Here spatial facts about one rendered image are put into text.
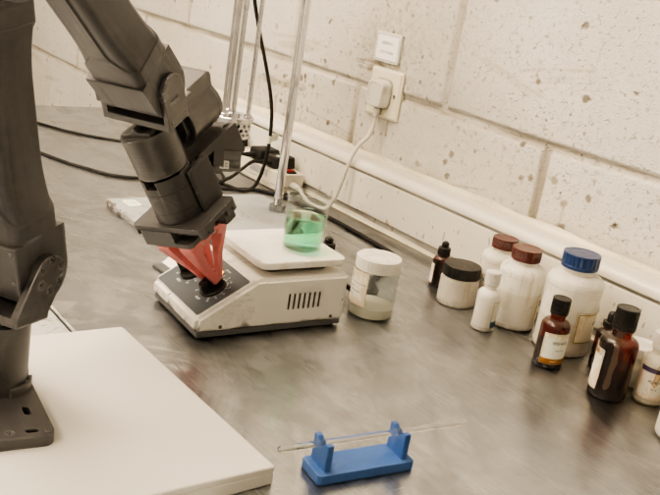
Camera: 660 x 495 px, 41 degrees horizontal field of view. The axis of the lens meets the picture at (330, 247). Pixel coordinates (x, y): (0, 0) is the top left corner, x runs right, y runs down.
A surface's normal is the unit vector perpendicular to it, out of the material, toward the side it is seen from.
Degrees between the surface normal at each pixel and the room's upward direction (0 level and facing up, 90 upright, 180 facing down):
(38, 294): 89
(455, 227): 90
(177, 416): 2
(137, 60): 84
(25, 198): 80
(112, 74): 140
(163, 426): 2
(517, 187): 90
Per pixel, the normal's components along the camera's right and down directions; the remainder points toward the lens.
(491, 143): -0.80, 0.06
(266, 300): 0.53, 0.34
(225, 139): 0.83, 0.08
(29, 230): 0.89, 0.27
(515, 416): 0.15, -0.94
